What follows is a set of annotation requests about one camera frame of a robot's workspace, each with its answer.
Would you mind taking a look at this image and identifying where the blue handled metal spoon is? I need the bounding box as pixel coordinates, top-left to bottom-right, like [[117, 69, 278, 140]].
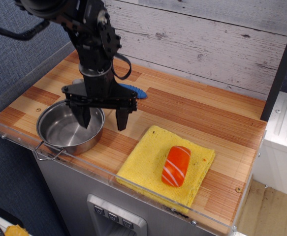
[[72, 79, 147, 99]]

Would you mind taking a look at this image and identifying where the stainless steel pot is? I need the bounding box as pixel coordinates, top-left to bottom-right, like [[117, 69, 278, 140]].
[[33, 101, 105, 161]]

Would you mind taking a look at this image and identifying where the black right frame post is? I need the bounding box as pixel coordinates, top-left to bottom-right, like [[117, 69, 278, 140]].
[[260, 44, 287, 121]]

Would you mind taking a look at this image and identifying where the white ribbed side unit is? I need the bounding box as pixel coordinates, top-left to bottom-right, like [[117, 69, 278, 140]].
[[253, 92, 287, 194]]

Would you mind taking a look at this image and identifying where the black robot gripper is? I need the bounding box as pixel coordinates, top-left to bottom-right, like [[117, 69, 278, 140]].
[[62, 64, 137, 131]]

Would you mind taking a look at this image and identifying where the orange salmon sushi toy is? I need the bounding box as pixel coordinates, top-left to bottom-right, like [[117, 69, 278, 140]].
[[161, 146, 191, 187]]

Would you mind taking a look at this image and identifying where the black braided cable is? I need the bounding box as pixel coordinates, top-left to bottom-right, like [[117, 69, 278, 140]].
[[0, 19, 50, 41]]

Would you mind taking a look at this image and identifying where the grey cabinet button panel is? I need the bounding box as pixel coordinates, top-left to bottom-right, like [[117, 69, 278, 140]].
[[87, 194, 148, 236]]

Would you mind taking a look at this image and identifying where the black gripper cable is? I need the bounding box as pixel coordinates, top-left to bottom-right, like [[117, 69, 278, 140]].
[[111, 53, 132, 81]]

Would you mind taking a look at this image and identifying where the clear acrylic table guard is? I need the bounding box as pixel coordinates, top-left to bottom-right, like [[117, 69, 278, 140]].
[[0, 36, 266, 236]]

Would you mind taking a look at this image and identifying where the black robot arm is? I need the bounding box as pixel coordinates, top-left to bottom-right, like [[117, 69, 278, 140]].
[[16, 0, 137, 131]]

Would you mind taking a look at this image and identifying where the yellow cloth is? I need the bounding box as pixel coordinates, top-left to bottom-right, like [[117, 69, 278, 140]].
[[116, 125, 216, 214]]

